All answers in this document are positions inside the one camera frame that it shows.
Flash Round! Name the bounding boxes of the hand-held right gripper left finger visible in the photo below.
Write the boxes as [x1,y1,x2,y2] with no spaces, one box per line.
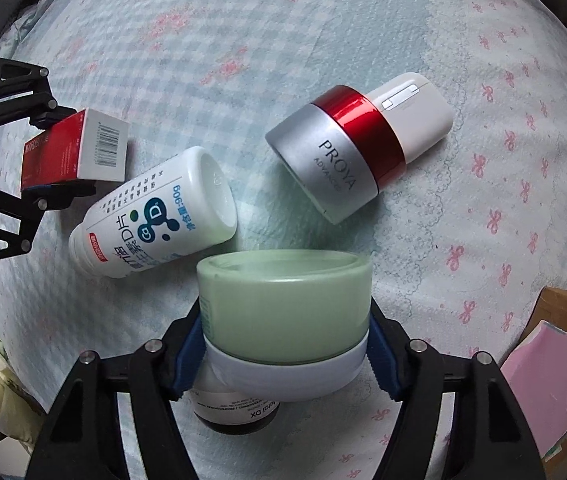
[24,302,208,480]

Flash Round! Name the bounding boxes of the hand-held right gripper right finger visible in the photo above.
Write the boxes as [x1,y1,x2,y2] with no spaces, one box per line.
[366,300,542,480]

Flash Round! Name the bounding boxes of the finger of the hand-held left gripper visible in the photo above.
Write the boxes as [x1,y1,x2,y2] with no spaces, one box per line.
[0,176,98,269]
[0,57,80,132]

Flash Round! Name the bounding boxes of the red and white carton box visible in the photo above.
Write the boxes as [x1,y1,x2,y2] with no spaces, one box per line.
[21,108,132,192]

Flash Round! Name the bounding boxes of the green jar with white lid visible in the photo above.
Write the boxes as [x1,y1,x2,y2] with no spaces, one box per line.
[196,249,372,403]

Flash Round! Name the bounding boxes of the dark bottle with white label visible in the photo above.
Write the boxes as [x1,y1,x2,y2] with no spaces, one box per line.
[191,360,282,434]

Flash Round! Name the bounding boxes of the white supplement bottle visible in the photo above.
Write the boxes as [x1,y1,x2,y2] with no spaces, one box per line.
[68,146,238,281]

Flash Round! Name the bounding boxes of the pink paper stack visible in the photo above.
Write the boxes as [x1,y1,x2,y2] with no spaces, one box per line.
[500,319,567,463]

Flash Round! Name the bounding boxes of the silver and red cosmetic jar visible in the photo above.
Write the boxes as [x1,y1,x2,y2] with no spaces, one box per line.
[265,85,408,226]

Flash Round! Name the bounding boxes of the white computer mouse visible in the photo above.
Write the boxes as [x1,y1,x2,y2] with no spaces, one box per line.
[366,72,454,163]

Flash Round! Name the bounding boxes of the checked bed sheet pink bows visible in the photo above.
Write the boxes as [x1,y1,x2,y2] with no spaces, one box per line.
[0,0,567,480]

